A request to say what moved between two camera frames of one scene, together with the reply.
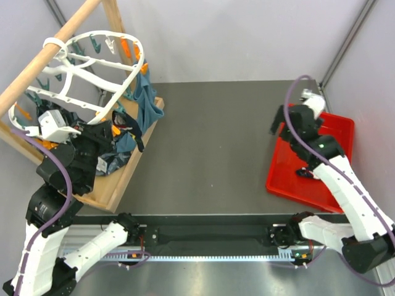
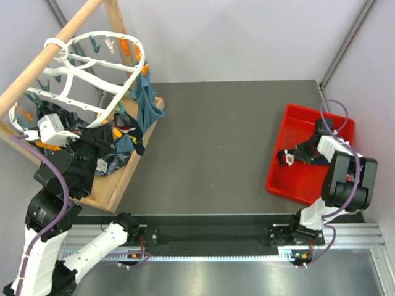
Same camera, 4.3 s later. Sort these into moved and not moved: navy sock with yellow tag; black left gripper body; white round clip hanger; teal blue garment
Moved: navy sock with yellow tag
Not moved: white round clip hanger; black left gripper body; teal blue garment
